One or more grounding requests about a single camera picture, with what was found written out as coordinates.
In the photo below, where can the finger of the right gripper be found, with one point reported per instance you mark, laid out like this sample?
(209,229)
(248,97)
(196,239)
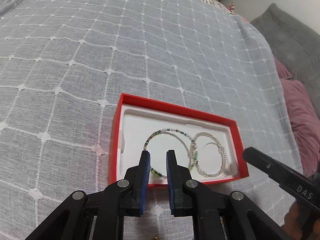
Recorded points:
(305,191)

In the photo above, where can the pink pillow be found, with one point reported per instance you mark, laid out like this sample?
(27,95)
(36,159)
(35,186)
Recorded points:
(303,119)

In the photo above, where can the grey quilted pillow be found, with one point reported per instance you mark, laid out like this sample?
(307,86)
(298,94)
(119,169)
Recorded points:
(294,44)

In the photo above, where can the grey checked bedspread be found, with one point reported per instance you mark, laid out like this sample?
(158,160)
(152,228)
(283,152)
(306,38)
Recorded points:
(65,64)

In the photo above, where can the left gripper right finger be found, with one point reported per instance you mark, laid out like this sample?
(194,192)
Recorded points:
(216,215)

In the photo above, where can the red jewelry box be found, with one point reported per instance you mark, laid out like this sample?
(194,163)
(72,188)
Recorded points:
(210,145)

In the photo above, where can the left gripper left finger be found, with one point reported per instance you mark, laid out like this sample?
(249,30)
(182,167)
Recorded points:
(99,215)

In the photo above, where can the person's hand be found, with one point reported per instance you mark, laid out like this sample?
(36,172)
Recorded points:
(293,220)

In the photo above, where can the white foam box insert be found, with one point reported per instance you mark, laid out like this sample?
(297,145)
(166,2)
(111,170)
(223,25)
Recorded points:
(158,132)

